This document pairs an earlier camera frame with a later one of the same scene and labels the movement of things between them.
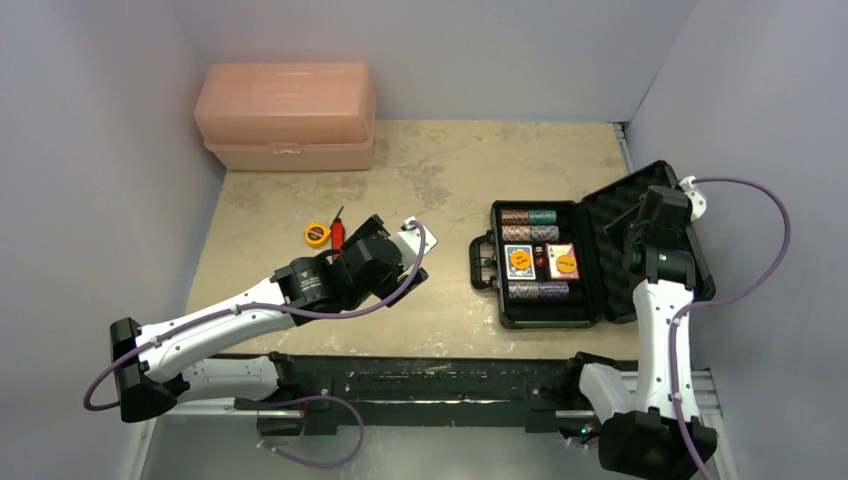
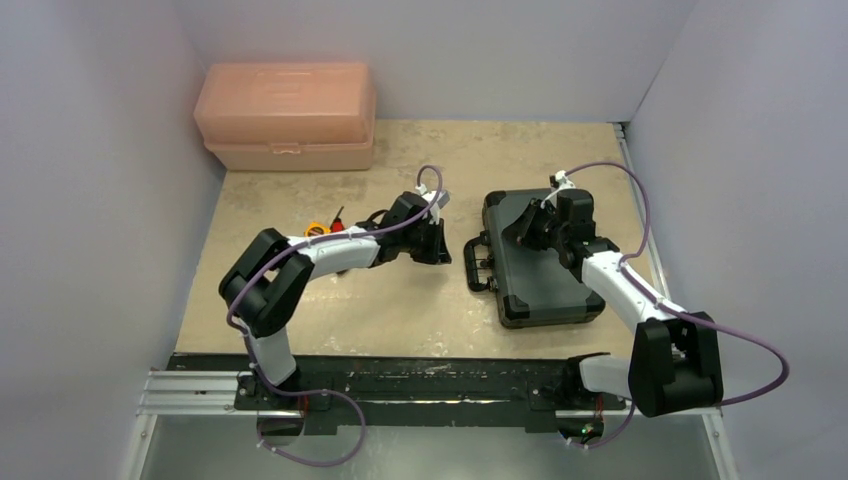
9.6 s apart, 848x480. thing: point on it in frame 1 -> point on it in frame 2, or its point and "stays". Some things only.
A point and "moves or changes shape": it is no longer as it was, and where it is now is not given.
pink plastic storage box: [287, 116] stays
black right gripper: [631, 221] -> [536, 227]
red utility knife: [337, 235] stays
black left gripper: [396, 279] -> [437, 252]
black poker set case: [556, 267] moves or changes shape
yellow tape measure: [316, 234] stays
